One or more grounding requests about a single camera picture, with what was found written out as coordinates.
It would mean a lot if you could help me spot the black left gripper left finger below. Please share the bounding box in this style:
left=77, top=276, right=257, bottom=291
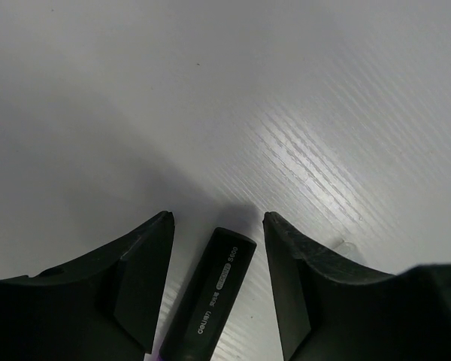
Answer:
left=0, top=211, right=174, bottom=360

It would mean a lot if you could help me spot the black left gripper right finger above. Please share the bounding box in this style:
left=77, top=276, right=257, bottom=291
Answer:
left=263, top=212, right=451, bottom=360

